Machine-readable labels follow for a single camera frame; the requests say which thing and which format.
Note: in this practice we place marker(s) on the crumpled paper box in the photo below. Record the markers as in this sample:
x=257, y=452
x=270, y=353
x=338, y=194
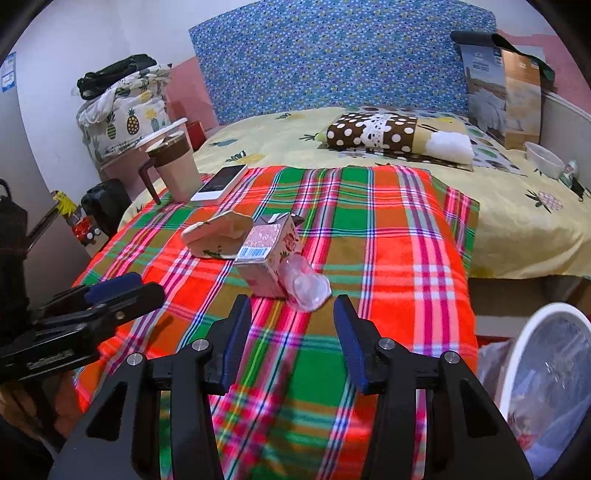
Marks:
x=219, y=237

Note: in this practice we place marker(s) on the clear trash bag liner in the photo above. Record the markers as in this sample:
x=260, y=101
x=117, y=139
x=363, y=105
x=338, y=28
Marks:
x=541, y=384

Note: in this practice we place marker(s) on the black clothes pile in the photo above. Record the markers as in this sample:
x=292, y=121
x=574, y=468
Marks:
x=94, y=84

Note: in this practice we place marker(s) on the red toy car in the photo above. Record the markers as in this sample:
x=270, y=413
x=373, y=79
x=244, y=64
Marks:
x=86, y=230

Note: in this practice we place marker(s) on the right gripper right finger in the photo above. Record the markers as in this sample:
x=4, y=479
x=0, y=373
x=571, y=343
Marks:
x=467, y=436

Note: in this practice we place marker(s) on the pineapple print folded quilt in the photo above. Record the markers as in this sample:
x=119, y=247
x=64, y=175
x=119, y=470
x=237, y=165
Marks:
x=128, y=111

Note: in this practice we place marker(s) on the left hand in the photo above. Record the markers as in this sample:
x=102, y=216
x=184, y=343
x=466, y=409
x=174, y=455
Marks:
x=20, y=410

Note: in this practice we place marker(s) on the small black object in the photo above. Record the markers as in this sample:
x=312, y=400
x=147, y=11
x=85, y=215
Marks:
x=580, y=190

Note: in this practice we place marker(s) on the yellow pineapple bed sheet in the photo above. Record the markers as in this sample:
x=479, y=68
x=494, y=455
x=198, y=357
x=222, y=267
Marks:
x=521, y=221

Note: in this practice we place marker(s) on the white round trash bin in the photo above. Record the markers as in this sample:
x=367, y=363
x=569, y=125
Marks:
x=581, y=441

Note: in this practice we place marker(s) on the black suitcase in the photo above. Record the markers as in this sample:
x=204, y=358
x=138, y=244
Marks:
x=106, y=203

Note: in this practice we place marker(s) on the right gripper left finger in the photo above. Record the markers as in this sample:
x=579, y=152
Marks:
x=118, y=437

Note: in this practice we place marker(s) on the white plastic bowl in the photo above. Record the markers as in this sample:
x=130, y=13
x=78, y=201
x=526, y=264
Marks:
x=544, y=160

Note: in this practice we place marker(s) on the white bed footboard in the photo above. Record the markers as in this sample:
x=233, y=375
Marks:
x=566, y=131

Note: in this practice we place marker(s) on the brown polka dot pillow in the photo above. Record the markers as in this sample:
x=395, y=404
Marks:
x=405, y=133

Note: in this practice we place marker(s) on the white smartphone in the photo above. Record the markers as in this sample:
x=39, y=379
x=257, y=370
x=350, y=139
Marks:
x=220, y=185

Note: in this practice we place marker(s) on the red green plaid cloth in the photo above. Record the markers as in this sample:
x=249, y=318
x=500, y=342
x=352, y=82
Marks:
x=293, y=413

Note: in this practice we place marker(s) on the pink drink carton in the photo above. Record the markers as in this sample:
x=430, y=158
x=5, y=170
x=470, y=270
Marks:
x=271, y=239

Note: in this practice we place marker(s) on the blue dotted headboard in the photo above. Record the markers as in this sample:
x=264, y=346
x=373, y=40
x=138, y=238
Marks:
x=277, y=56

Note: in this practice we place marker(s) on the pink brown travel mug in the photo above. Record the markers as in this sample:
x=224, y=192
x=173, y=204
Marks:
x=172, y=158

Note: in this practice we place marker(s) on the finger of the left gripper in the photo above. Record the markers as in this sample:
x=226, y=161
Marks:
x=107, y=290

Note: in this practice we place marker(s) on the bedding package box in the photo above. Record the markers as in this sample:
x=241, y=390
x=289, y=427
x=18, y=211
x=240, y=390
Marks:
x=505, y=87

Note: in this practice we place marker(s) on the small green jar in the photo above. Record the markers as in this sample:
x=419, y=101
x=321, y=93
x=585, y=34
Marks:
x=569, y=174

